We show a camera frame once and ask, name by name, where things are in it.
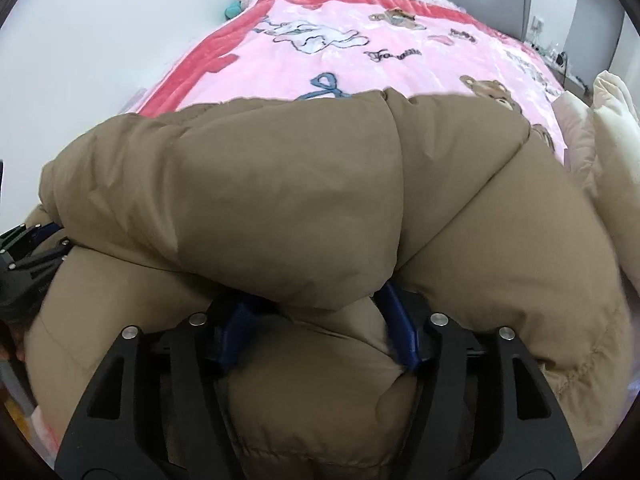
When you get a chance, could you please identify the brown puffer jacket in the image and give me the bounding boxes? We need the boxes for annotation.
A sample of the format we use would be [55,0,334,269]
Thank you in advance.
[25,90,632,479]

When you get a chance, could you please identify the teal plush toy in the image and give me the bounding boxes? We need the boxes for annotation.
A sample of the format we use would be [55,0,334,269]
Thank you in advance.
[224,0,243,20]

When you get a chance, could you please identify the cream fleece folded blanket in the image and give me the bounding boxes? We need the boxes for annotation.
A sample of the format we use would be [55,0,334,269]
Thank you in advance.
[552,70,639,288]

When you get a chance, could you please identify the pink cartoon blanket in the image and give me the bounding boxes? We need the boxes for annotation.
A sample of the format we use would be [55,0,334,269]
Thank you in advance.
[130,0,566,157]

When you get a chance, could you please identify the grey door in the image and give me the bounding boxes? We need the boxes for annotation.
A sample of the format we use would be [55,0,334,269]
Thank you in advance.
[565,0,625,84]

